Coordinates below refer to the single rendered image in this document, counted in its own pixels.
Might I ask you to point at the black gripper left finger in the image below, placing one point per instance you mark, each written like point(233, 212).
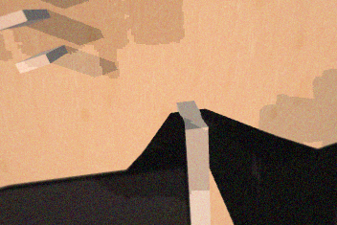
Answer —
point(153, 190)

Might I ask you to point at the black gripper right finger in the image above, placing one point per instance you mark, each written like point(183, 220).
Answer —
point(265, 179)

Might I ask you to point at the grey rectangular block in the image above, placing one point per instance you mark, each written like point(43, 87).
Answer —
point(22, 18)
point(41, 59)
point(197, 145)

